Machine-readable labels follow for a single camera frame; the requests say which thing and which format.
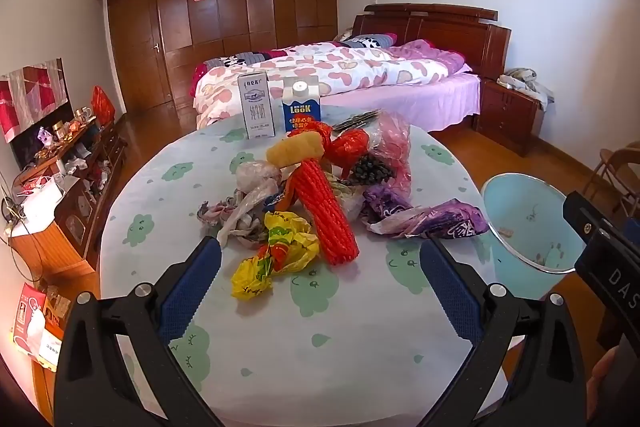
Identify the purple plastic bag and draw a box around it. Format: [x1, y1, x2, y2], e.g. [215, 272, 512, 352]
[360, 185, 489, 239]

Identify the yellow snack wrapper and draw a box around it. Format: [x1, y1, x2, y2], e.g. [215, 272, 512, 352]
[231, 211, 320, 301]

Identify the clear white plastic bag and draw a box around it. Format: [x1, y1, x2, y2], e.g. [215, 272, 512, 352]
[217, 160, 281, 247]

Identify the black foam net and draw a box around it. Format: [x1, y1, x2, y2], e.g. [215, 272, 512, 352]
[348, 153, 395, 185]

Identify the pink cellophane wrapper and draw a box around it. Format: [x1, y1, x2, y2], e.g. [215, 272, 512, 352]
[371, 112, 412, 199]

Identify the long red foam net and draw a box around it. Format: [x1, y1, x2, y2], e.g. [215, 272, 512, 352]
[290, 159, 359, 265]

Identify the light blue trash bin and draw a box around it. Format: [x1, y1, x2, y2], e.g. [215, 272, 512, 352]
[474, 172, 585, 300]

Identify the person's hand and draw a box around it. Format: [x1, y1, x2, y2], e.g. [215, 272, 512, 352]
[586, 347, 618, 419]

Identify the patterned crumpled wrapper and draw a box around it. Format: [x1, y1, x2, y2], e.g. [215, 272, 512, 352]
[196, 190, 268, 249]

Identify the wooden folding chair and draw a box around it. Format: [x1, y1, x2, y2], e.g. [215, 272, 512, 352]
[582, 141, 639, 218]

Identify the cloud print tablecloth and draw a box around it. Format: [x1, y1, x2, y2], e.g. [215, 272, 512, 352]
[98, 104, 510, 427]

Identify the orange wrapper piece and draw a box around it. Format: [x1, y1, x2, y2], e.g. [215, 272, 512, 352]
[273, 179, 297, 211]

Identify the red and white box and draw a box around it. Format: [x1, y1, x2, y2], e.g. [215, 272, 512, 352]
[13, 284, 63, 373]

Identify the cluttered wooden dresser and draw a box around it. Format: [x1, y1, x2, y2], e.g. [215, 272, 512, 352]
[8, 118, 127, 282]

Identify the wooden nightstand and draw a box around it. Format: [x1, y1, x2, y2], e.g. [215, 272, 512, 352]
[475, 79, 544, 156]

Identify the red mesh net bag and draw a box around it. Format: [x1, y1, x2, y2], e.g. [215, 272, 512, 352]
[288, 121, 370, 179]

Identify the dark striped pens bundle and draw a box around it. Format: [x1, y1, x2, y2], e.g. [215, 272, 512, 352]
[332, 109, 380, 134]

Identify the red gift bag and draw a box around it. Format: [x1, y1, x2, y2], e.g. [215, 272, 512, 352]
[91, 86, 115, 127]

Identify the heart print white quilt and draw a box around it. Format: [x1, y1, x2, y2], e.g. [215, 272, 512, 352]
[193, 42, 453, 129]

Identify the grey clothes pile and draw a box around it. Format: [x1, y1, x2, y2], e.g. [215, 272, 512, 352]
[497, 68, 555, 112]

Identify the white milk carton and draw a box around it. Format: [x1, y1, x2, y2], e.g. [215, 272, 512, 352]
[238, 72, 276, 140]

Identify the bed with pink sheet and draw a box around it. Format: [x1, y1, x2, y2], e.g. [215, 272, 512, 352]
[191, 48, 480, 132]

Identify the blue Look drink carton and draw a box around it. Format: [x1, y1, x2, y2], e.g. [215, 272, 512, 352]
[282, 76, 321, 132]

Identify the brown wooden door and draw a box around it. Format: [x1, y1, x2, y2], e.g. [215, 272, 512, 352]
[107, 0, 172, 115]

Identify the pink purple quilt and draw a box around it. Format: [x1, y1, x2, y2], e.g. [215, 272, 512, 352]
[387, 39, 472, 75]

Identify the television with red cover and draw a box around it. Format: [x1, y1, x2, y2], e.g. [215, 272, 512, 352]
[0, 58, 74, 169]

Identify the dark wooden headboard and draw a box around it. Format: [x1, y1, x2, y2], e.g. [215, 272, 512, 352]
[352, 3, 511, 79]

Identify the cow print pillow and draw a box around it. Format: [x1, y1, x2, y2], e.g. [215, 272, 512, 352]
[341, 32, 397, 49]

